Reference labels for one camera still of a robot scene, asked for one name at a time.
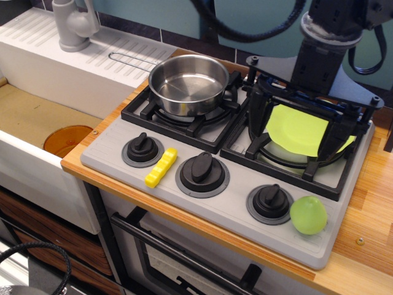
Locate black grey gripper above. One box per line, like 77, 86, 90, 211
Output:
246, 39, 383, 162

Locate small green pear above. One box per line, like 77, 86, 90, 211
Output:
289, 195, 327, 235

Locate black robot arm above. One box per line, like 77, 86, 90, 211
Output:
247, 1, 392, 162

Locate light green plate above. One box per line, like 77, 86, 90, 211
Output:
265, 103, 357, 157

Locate black right stove knob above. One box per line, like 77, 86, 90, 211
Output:
246, 184, 294, 226

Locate black stove knob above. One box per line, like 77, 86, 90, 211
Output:
175, 152, 230, 199
246, 184, 294, 226
122, 132, 164, 168

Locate grey toy stove top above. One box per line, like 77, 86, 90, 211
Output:
79, 72, 376, 271

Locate stainless steel pan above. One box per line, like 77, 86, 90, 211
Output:
108, 52, 230, 117

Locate black middle stove knob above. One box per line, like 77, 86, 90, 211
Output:
175, 152, 230, 199

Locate black left stove knob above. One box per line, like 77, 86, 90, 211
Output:
122, 132, 164, 168

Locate black left burner grate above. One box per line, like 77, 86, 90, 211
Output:
121, 71, 246, 154

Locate black burner grate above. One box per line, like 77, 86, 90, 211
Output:
219, 76, 374, 202
121, 71, 246, 154

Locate black right burner grate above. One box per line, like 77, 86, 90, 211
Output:
219, 76, 374, 202

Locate yellow toy corn piece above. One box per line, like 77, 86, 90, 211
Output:
144, 147, 177, 188

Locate oven door with window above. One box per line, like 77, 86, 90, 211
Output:
101, 191, 319, 294

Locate grey toy faucet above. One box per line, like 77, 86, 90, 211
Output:
52, 0, 99, 52

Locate orange translucent bowl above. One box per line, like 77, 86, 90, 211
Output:
43, 125, 93, 158

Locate white toy sink unit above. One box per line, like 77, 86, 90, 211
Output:
1, 8, 175, 234

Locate wood grain drawer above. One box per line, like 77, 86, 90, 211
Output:
1, 187, 121, 294

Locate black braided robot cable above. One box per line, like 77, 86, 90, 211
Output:
190, 0, 388, 75

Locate black oven door handle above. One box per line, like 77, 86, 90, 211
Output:
111, 213, 262, 294

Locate black braided cable foreground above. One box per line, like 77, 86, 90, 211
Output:
0, 241, 73, 295

